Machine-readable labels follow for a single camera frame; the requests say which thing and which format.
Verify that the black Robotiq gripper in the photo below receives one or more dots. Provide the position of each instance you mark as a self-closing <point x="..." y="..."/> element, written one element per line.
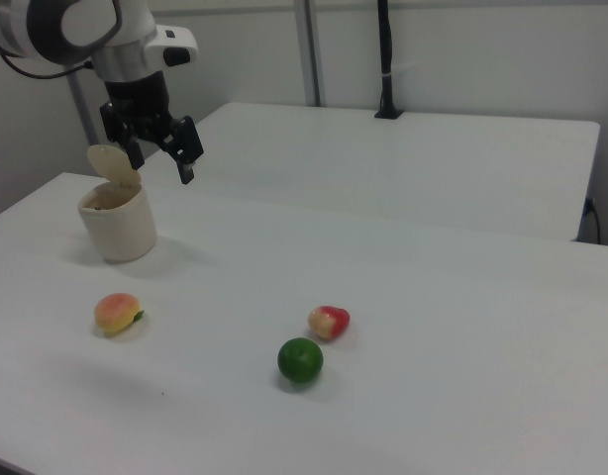
<point x="138" y="101"/>

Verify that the cream garbage bin with lid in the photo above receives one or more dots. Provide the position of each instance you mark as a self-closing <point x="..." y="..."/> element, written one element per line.
<point x="121" y="227"/>

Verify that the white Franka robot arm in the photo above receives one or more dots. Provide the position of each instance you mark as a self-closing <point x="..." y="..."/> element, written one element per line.
<point x="46" y="25"/>

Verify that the toy peach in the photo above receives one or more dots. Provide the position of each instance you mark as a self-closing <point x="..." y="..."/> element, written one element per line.
<point x="115" y="314"/>

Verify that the toy strawberry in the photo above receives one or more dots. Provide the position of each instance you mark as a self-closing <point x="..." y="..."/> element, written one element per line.
<point x="329" y="321"/>

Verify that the green toy lime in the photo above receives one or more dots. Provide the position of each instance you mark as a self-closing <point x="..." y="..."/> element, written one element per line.
<point x="300" y="360"/>

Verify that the grey metal frame post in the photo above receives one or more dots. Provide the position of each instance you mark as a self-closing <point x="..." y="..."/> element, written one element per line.
<point x="311" y="49"/>

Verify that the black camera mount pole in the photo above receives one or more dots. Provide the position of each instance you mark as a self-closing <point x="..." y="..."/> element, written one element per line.
<point x="386" y="59"/>

